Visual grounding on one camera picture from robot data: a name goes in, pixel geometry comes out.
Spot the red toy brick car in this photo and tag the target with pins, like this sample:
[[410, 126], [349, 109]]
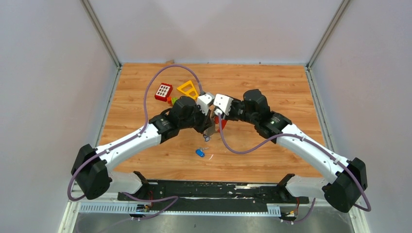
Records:
[[171, 100]]

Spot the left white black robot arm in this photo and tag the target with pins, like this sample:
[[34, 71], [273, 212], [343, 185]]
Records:
[[93, 166]]

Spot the yellow triangular toy frame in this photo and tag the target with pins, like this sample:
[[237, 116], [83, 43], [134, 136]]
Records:
[[188, 89]]

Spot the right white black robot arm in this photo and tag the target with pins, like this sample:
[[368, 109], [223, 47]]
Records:
[[343, 182]]

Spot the white slotted cable duct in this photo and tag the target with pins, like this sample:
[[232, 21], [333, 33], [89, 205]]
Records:
[[136, 208]]

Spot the red window toy brick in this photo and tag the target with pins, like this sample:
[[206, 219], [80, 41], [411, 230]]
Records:
[[163, 92]]

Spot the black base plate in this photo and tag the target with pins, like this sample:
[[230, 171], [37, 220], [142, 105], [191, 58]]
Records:
[[217, 196]]

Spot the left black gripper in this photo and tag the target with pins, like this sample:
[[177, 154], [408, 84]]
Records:
[[206, 121]]

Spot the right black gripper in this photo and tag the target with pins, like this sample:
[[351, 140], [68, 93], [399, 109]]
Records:
[[230, 116]]

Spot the metal keyring holder red handle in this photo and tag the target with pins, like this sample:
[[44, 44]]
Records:
[[211, 129]]

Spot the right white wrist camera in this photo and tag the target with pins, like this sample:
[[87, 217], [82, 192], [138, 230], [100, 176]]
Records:
[[222, 104]]

